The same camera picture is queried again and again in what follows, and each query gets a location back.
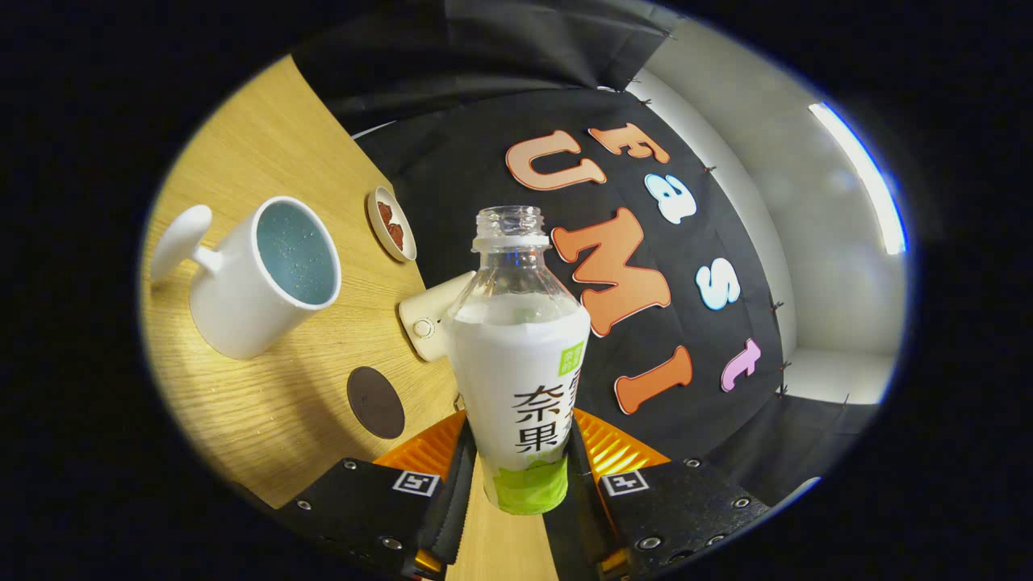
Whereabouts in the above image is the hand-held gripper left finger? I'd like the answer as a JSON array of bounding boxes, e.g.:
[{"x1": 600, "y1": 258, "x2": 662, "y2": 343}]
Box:
[{"x1": 278, "y1": 410, "x2": 477, "y2": 580}]

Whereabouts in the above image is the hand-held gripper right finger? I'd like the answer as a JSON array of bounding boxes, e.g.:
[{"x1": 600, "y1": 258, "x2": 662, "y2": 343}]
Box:
[{"x1": 565, "y1": 408, "x2": 772, "y2": 578}]

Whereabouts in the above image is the dark brown round coaster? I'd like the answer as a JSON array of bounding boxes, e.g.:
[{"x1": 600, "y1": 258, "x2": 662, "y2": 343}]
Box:
[{"x1": 347, "y1": 366, "x2": 406, "y2": 440}]

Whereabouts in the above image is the juice bottle with white label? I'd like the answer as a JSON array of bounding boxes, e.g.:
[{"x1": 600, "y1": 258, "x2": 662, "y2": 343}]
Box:
[{"x1": 442, "y1": 206, "x2": 592, "y2": 516}]

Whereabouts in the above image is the white cup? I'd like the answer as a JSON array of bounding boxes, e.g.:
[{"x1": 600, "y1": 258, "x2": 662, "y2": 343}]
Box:
[{"x1": 149, "y1": 196, "x2": 343, "y2": 361}]

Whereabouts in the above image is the white toaster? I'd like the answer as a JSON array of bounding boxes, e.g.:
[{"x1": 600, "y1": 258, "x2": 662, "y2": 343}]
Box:
[{"x1": 399, "y1": 271, "x2": 477, "y2": 362}]

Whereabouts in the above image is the wooden table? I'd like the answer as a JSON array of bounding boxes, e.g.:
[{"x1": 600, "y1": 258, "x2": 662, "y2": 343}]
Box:
[{"x1": 139, "y1": 55, "x2": 566, "y2": 581}]

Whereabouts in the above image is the white plate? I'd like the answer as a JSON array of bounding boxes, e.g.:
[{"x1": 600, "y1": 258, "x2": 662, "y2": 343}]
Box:
[{"x1": 366, "y1": 186, "x2": 418, "y2": 263}]

